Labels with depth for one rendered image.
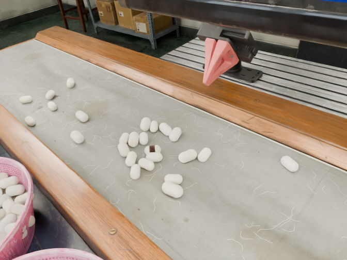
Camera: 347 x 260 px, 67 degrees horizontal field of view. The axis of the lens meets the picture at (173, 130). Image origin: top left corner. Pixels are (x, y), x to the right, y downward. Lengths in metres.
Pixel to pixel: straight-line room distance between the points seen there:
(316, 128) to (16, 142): 0.60
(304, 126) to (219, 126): 0.16
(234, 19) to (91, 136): 0.48
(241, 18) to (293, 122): 0.41
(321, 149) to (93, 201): 0.40
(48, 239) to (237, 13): 0.48
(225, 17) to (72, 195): 0.37
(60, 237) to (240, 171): 0.34
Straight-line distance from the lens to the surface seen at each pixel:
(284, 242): 0.42
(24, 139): 0.63
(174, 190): 0.43
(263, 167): 0.49
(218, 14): 0.18
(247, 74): 0.89
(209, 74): 0.48
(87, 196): 0.45
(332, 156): 0.53
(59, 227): 0.55
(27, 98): 0.81
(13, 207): 0.53
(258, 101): 0.61
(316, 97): 0.83
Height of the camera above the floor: 1.10
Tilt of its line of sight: 39 degrees down
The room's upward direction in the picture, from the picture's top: 7 degrees counter-clockwise
